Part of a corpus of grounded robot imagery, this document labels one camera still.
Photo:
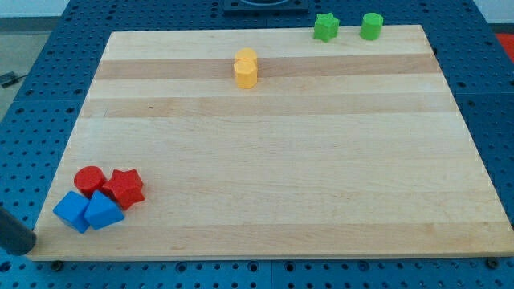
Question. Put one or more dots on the green star block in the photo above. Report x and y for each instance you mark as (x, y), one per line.
(326, 27)

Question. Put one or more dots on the red star block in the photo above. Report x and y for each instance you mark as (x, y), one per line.
(124, 188)

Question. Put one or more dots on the yellow hexagon block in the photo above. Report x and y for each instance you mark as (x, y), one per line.
(246, 73)

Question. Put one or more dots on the wooden board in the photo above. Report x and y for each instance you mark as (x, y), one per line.
(343, 149)

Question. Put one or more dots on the green cylinder block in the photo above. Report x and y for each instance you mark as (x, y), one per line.
(371, 26)

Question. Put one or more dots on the blue triangular block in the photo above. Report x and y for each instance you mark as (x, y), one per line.
(102, 211)

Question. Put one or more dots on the red cylinder block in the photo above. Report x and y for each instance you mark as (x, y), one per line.
(89, 179)

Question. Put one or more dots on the blue cube block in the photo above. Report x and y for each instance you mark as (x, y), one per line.
(71, 209)

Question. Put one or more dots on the black device on floor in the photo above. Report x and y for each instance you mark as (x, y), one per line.
(10, 78)

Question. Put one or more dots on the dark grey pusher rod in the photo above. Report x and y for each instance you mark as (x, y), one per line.
(16, 238)

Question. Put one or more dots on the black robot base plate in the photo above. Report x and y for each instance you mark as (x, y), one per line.
(264, 6)

